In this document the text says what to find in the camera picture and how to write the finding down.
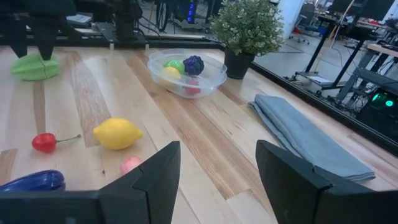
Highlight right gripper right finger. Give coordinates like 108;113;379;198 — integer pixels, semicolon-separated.
255;139;337;224

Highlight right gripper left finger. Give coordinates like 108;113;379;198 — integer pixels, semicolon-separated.
98;141;182;224

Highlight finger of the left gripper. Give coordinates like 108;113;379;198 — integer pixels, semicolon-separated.
29;23;60;61
6;23;29;59

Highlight green toy starfruit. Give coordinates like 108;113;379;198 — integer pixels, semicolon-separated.
11;52;60;82

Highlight smooth pink toy fruit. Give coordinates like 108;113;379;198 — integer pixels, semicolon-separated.
119;155;144;176

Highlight large yellow toy lemon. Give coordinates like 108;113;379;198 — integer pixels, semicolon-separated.
92;117;144;151

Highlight red toy cherry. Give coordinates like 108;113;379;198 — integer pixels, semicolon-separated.
31;133;82;154

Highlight red toy fruit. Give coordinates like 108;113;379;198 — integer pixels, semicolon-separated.
183;79;202;96

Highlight purple toy eggplant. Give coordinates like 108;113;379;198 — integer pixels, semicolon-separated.
0;169;67;193

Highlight small yellow toy lemon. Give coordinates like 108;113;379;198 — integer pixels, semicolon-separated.
160;66;182;88

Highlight green round toy fruit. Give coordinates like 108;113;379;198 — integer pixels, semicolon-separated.
163;59;186;75

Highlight purple toy blackberry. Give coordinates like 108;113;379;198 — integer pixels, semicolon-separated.
182;55;205;76

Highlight clear plastic tupperware container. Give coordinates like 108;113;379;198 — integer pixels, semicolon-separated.
146;48;228;100

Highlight white box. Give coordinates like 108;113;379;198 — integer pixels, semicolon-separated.
65;14;93;26

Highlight grey folded cloth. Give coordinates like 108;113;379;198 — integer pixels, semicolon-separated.
248;94;377;183

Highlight computer with green lights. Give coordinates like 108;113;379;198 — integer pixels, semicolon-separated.
357;88;398;138

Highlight black office desk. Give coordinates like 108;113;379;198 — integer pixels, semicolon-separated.
306;12;398;91

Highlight computer tower with blue lights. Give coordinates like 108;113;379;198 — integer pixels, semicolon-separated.
174;0;200;24

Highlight green potted plant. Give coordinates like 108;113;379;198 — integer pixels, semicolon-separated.
210;0;284;80

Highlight white pillar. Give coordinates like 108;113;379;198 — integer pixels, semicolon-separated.
277;0;308;40

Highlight grey office chair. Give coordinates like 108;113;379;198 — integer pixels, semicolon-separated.
289;2;317;44

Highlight black desk monitor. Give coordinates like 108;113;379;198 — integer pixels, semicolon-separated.
332;0;396;19

